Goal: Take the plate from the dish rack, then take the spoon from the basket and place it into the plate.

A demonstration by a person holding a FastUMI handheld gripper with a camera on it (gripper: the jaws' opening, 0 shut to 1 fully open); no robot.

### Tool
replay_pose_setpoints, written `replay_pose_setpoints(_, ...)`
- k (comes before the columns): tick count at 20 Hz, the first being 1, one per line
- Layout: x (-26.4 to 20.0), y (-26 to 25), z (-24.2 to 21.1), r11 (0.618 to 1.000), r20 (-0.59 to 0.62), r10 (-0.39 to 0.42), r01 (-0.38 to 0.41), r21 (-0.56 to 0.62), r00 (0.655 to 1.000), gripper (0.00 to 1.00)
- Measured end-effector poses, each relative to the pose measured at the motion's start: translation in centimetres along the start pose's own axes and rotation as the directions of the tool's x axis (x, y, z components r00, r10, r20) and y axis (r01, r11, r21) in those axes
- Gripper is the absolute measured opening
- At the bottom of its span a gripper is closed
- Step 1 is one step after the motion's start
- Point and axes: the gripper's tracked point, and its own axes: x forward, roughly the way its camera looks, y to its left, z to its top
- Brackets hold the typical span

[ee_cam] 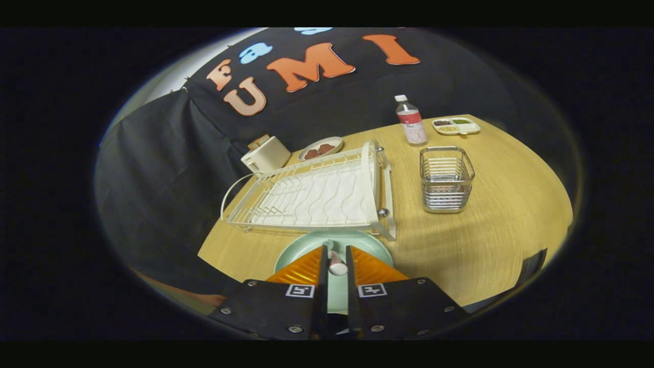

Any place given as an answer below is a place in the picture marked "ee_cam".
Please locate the beige round plate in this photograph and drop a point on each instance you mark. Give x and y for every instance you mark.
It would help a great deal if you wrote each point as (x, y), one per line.
(337, 140)

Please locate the white toaster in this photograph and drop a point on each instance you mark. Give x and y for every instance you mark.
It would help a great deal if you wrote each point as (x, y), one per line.
(268, 156)

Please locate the dark object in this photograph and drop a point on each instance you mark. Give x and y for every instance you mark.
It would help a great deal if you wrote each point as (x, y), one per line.
(534, 266)

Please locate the white wavy drip tray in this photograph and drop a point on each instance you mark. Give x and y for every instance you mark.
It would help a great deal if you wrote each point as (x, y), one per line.
(327, 199)

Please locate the brown bread slice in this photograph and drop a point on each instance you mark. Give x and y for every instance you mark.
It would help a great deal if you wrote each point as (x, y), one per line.
(263, 139)
(255, 143)

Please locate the red meat piece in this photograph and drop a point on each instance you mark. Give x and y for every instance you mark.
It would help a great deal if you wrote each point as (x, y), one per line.
(312, 154)
(326, 148)

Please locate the clear bottle red label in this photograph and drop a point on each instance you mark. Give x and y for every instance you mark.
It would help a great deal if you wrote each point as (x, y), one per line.
(413, 128)

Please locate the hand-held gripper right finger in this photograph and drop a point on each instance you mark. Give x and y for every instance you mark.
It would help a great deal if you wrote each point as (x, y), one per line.
(351, 306)

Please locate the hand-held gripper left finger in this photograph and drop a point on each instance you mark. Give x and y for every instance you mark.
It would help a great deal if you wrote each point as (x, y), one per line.
(323, 306)

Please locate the pale green plate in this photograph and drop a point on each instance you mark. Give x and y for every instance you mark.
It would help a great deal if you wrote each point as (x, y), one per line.
(306, 248)

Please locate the white divided snack tray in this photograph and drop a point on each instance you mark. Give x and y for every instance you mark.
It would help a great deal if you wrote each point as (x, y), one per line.
(473, 128)

